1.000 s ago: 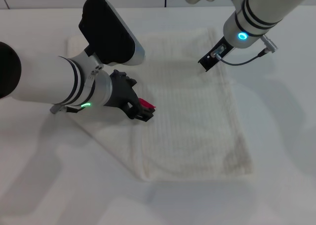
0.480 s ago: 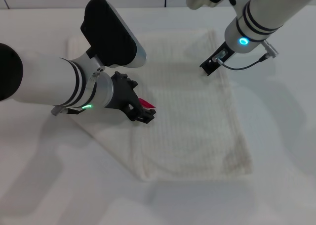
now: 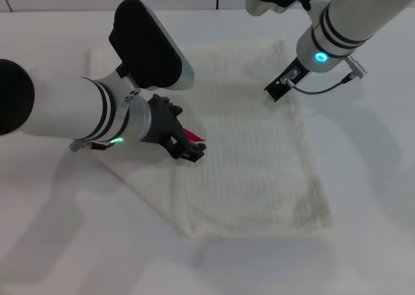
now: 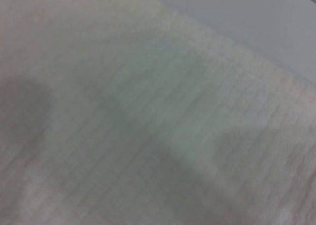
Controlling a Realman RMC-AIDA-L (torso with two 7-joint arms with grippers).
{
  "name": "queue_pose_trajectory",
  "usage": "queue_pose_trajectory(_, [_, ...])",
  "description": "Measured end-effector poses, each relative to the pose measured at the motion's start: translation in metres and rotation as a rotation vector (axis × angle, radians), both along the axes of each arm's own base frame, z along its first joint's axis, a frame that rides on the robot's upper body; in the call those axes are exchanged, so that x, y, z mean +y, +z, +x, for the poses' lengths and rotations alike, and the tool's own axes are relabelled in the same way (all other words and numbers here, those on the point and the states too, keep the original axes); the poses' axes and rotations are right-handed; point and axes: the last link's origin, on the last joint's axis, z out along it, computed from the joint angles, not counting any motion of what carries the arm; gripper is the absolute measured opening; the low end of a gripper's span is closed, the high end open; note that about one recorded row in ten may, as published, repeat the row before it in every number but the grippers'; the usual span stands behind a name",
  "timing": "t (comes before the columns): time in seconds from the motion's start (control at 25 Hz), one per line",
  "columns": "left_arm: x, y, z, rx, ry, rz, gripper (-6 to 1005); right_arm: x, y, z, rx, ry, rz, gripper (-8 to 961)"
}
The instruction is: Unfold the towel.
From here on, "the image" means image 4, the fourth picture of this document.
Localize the white ribbed towel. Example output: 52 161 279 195
0 0 316 225

